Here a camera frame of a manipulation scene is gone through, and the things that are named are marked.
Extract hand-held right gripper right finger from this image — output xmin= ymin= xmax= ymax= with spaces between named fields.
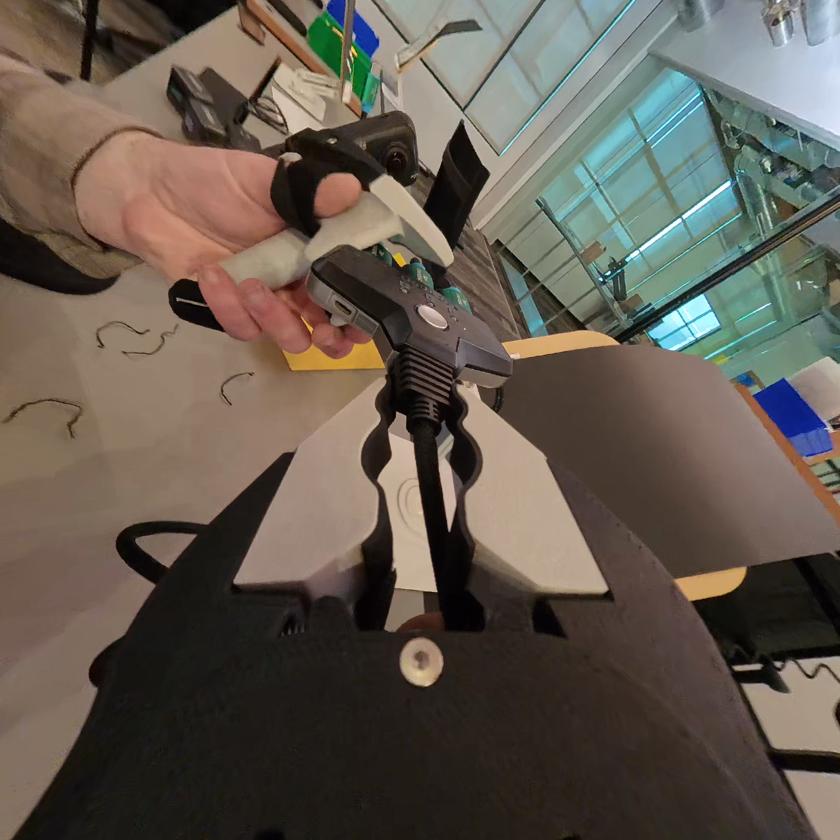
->
xmin=447 ymin=388 xmax=611 ymax=611

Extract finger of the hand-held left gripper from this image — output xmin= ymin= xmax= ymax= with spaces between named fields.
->
xmin=368 ymin=178 xmax=456 ymax=270

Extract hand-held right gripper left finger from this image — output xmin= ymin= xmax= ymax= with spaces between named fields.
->
xmin=234 ymin=381 xmax=395 ymax=611

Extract black hdmi switch box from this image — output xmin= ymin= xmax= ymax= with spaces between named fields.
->
xmin=305 ymin=247 xmax=515 ymax=434

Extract yellow plastic bin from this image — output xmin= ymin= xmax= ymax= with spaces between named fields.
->
xmin=283 ymin=335 xmax=389 ymax=374

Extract person's left forearm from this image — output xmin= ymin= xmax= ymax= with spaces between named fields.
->
xmin=0 ymin=53 xmax=165 ymax=279

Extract person's left hand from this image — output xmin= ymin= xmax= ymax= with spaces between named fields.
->
xmin=75 ymin=132 xmax=375 ymax=358

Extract black office chair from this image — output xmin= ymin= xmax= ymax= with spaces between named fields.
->
xmin=427 ymin=121 xmax=492 ymax=248

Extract green plastic bin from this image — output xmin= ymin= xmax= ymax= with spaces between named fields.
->
xmin=306 ymin=7 xmax=384 ymax=82

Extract black board with wooden edge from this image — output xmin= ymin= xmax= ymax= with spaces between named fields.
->
xmin=499 ymin=331 xmax=840 ymax=605

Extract black box device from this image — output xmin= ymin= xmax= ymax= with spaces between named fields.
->
xmin=167 ymin=66 xmax=263 ymax=145

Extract small blue bin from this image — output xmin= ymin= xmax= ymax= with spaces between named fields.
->
xmin=752 ymin=378 xmax=836 ymax=460

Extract black stand pole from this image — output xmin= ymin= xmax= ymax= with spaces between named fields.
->
xmin=615 ymin=184 xmax=840 ymax=345

